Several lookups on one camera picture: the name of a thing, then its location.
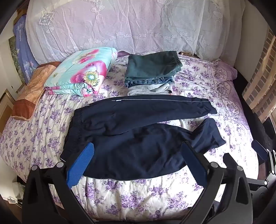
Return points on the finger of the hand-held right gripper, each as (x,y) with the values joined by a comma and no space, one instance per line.
(259,149)
(262,183)

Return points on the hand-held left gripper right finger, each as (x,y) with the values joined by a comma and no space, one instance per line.
(192,163)

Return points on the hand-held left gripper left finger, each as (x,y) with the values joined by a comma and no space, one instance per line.
(81,163)

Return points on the navy blue pants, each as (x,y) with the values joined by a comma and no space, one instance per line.
(129,137)

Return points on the folded grey pants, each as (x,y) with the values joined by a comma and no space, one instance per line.
(148,90)

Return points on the folded dark green pants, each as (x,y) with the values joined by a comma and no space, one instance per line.
(151,63)

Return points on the purple floral bedspread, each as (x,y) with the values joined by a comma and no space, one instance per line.
(133,193)

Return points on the white papers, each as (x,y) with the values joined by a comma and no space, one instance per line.
(16,191)

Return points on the brick pattern curtain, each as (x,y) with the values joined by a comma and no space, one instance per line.
(262,71)

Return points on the orange brown pillow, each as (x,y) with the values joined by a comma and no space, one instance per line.
(32,90)

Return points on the folded turquoise floral quilt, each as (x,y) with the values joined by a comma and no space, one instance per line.
(83,72)

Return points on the folded blue jeans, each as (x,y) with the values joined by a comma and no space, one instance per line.
(148,81)

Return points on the green framed picture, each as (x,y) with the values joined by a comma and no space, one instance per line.
(16,58)

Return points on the blue printed pillow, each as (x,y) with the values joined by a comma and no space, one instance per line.
(23,49)

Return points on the white lace bed cover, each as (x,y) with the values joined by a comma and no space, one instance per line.
(129,23)

